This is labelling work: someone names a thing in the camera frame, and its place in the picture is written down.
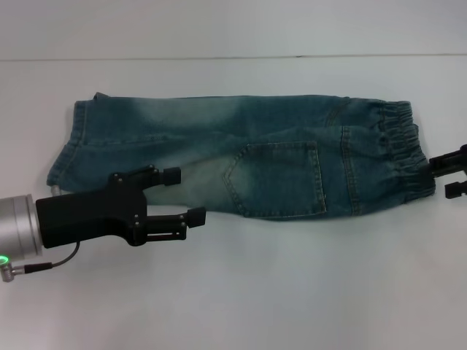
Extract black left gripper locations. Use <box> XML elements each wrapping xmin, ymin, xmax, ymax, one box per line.
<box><xmin>34</xmin><ymin>165</ymin><xmax>207</xmax><ymax>251</ymax></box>

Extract blue denim shorts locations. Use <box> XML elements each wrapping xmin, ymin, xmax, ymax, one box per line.
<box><xmin>45</xmin><ymin>91</ymin><xmax>437</xmax><ymax>222</ymax></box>

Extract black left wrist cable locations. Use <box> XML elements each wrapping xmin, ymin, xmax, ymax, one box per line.
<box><xmin>0</xmin><ymin>241</ymin><xmax>82</xmax><ymax>284</ymax></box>

